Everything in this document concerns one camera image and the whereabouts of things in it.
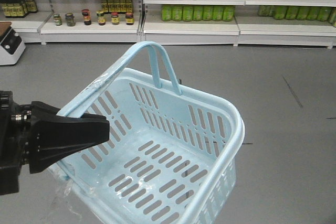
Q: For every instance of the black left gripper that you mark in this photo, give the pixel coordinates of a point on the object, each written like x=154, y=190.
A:
x=52, y=137

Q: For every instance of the light blue plastic basket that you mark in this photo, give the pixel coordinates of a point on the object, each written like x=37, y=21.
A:
x=171, y=153

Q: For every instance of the white machine on floor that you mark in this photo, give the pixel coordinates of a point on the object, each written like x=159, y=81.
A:
x=12, y=45

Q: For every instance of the white store shelving unit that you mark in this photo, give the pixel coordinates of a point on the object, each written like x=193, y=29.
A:
x=177, y=22

